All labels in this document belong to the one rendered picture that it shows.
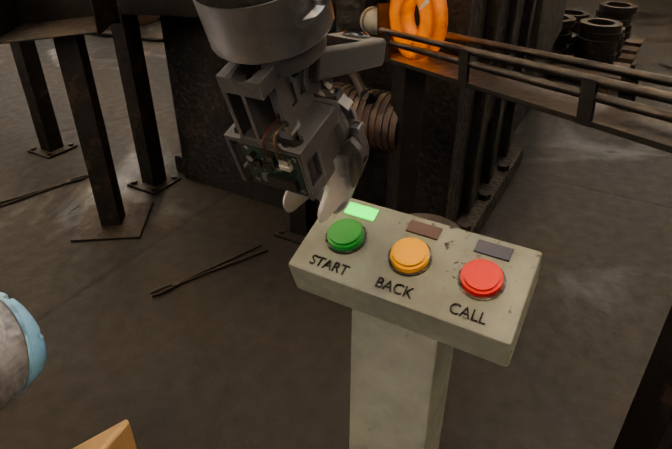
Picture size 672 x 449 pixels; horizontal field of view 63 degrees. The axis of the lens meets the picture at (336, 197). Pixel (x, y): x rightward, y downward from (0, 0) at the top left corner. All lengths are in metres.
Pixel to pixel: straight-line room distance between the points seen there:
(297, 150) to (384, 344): 0.29
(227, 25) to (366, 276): 0.31
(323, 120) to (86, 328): 1.14
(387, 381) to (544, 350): 0.78
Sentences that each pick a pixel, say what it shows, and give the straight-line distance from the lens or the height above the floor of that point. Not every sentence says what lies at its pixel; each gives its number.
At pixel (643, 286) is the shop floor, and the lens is 1.68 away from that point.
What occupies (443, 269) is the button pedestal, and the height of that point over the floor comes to 0.60.
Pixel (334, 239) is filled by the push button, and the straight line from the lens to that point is 0.59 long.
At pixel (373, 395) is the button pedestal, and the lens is 0.68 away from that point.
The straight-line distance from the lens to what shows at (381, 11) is 1.16.
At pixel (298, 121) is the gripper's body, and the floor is 0.78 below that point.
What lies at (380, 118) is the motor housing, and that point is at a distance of 1.16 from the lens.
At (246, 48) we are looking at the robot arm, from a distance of 0.37.
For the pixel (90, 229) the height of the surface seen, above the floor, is 0.01.
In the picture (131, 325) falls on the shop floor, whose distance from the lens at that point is 1.45.
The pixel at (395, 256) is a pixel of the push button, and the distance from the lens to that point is 0.56.
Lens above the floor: 0.94
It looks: 31 degrees down
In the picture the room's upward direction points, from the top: straight up
